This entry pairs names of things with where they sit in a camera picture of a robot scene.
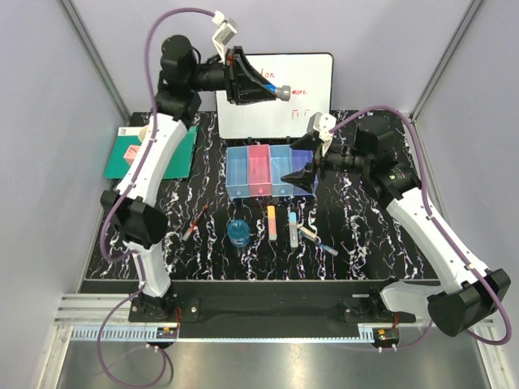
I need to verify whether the blue clear pen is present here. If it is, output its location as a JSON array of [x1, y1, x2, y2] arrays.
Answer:
[[307, 237, 338, 256]]

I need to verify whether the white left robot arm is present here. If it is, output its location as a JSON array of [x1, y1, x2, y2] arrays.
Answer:
[[101, 35, 291, 321]]

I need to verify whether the purple bin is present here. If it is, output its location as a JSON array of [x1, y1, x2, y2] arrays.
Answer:
[[292, 149, 319, 196]]

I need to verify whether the white slotted cable duct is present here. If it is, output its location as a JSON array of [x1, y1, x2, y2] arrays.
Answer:
[[71, 323, 375, 345]]

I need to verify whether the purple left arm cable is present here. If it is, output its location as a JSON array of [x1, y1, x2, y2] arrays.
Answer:
[[98, 8, 220, 384]]

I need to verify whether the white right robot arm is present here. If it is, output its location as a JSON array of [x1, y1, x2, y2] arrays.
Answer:
[[281, 113, 511, 337]]

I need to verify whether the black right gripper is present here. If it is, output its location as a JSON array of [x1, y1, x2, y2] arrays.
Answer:
[[281, 132, 371, 195]]

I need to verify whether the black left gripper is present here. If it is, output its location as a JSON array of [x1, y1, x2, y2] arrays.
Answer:
[[187, 45, 277, 105]]

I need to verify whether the pink cube block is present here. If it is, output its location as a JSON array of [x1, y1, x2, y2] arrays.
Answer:
[[123, 144, 140, 166]]

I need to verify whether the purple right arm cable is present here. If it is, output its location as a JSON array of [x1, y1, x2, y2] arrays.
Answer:
[[330, 105, 513, 352]]

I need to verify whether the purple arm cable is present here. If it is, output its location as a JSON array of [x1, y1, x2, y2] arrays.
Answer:
[[330, 105, 513, 352], [98, 8, 220, 384]]

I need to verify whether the red pen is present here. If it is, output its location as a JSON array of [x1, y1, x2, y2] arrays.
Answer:
[[182, 203, 209, 242]]

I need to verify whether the orange highlighter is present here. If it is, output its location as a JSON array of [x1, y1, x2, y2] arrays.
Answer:
[[267, 205, 277, 242]]

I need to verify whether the yellow mug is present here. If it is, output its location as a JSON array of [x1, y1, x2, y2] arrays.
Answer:
[[138, 126, 148, 143]]

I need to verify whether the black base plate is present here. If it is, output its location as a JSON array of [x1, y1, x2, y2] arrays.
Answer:
[[129, 280, 415, 335]]

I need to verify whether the light blue bin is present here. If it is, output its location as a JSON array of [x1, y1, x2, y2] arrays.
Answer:
[[225, 146, 251, 199], [269, 144, 294, 197]]

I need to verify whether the small whiteboard with red writing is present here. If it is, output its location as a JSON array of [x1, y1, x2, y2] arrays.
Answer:
[[216, 53, 333, 139]]

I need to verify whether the pink bin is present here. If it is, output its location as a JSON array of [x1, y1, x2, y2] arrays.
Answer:
[[248, 144, 272, 197]]

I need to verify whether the blue grey glue stick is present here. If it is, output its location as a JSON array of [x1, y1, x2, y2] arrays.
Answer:
[[264, 83, 291, 101]]

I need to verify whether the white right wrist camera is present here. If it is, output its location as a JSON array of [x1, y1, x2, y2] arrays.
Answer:
[[307, 113, 337, 156]]

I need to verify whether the blue ink bottle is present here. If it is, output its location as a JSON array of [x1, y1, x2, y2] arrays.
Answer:
[[227, 219, 251, 248]]

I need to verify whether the black marble pattern mat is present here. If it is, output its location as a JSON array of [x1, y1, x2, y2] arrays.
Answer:
[[83, 109, 449, 281]]

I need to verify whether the blue white highlighter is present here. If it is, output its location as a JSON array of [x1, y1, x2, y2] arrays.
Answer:
[[289, 212, 298, 249]]

